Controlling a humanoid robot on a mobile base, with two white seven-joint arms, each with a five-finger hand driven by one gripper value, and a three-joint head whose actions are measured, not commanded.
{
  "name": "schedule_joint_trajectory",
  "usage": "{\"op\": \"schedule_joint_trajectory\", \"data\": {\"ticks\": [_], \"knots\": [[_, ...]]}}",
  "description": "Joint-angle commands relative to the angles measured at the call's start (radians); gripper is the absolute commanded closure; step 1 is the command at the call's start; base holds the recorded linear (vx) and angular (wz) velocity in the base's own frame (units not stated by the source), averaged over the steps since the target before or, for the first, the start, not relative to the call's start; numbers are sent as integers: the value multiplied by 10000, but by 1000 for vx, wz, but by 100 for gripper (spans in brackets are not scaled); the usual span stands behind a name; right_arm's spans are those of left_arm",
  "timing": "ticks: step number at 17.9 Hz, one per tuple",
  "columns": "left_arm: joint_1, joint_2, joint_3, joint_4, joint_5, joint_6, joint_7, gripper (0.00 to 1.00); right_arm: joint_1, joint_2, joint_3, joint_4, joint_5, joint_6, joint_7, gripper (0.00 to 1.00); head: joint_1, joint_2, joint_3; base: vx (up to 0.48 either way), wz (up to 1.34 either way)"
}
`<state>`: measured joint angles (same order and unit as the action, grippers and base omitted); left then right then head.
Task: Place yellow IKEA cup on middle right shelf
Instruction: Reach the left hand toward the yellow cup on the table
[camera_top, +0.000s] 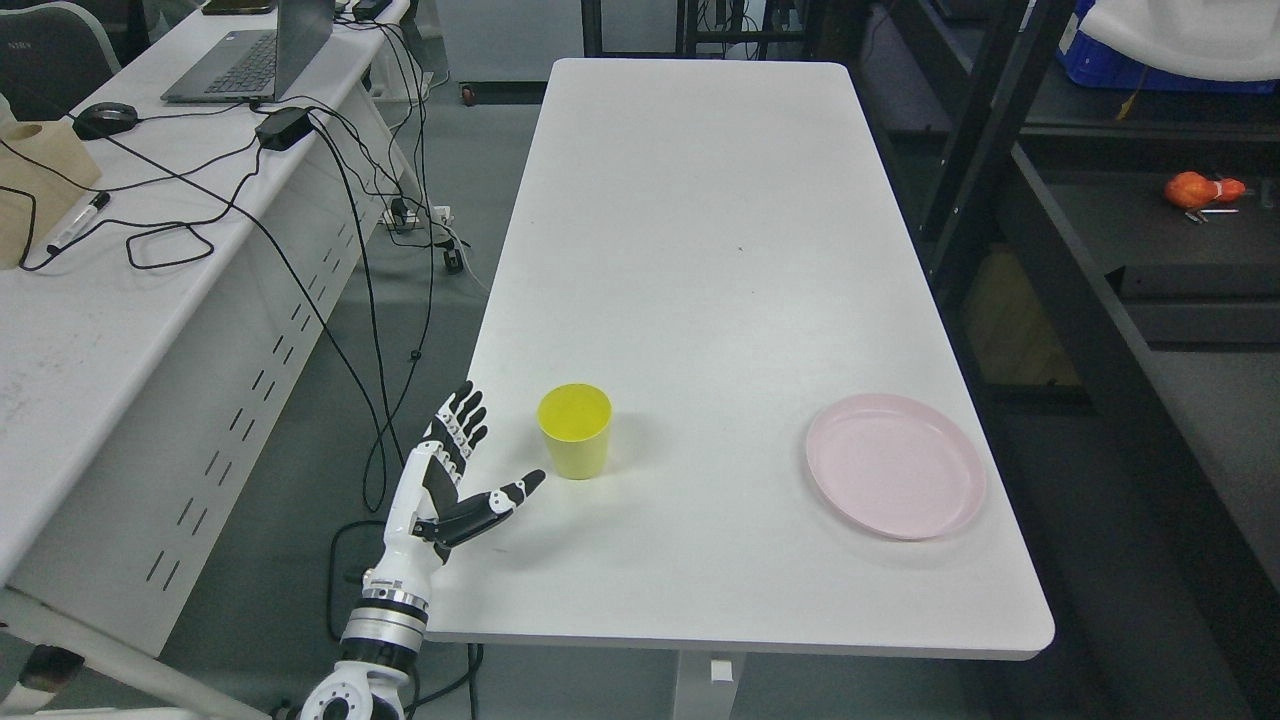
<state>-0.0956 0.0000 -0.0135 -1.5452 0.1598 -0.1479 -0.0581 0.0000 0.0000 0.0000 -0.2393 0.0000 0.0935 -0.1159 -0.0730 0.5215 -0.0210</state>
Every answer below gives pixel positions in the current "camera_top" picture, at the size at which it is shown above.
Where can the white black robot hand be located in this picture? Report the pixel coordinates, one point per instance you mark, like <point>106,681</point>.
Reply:
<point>428,518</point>

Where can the yellow plastic cup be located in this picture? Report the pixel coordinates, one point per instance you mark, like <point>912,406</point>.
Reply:
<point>575,420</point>

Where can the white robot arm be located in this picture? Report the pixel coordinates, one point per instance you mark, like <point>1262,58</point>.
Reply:
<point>378,649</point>

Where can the dark metal shelf rack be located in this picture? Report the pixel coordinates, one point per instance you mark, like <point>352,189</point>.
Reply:
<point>1124,351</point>

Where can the orange toy on shelf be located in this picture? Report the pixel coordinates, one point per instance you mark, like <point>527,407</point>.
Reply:
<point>1190,190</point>

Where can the white power strip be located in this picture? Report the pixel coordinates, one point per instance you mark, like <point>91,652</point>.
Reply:
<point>400,218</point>

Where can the white side desk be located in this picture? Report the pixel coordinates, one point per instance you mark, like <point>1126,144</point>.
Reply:
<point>144,369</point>

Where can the white work table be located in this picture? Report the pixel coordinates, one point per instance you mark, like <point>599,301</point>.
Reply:
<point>717,246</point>

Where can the black power adapter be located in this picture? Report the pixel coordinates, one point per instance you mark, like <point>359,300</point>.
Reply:
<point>281,129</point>

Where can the white marker pen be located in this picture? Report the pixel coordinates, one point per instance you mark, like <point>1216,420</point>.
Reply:
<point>70,234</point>

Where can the pink plastic plate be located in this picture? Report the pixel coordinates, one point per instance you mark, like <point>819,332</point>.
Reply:
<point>895,466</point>

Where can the grey laptop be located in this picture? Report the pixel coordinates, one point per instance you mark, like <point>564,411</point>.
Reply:
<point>258,65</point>

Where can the beige cardboard box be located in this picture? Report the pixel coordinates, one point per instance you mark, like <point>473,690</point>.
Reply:
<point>44,170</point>

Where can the black computer mouse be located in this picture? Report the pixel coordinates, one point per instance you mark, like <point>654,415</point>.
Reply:
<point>105,119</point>

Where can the grey office chair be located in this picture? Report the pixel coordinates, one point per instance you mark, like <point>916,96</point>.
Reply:
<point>53,56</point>

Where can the blue plastic crate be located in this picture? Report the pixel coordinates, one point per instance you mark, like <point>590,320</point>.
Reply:
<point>1223,47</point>

